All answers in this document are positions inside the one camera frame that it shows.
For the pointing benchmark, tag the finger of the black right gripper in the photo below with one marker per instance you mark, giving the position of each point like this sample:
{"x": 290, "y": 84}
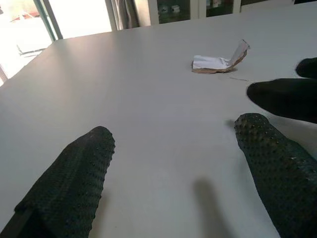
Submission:
{"x": 287, "y": 99}
{"x": 308, "y": 68}

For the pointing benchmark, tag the white paper trash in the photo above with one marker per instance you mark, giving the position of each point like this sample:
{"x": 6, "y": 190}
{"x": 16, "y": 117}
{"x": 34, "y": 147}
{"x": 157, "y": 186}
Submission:
{"x": 210, "y": 63}

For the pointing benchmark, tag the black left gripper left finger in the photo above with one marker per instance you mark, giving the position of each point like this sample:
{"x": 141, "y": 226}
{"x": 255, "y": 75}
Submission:
{"x": 71, "y": 178}

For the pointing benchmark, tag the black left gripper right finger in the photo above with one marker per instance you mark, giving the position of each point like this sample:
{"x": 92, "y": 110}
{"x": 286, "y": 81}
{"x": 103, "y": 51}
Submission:
{"x": 280, "y": 168}

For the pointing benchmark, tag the grey curtain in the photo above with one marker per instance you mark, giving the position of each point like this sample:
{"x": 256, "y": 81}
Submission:
{"x": 123, "y": 12}

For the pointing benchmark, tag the dark sliding door frame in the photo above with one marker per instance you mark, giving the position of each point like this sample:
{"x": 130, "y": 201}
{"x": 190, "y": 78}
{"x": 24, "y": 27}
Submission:
{"x": 50, "y": 19}

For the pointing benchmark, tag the white glass-door cabinet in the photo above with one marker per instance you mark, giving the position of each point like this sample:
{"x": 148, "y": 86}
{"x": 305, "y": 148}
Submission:
{"x": 198, "y": 10}

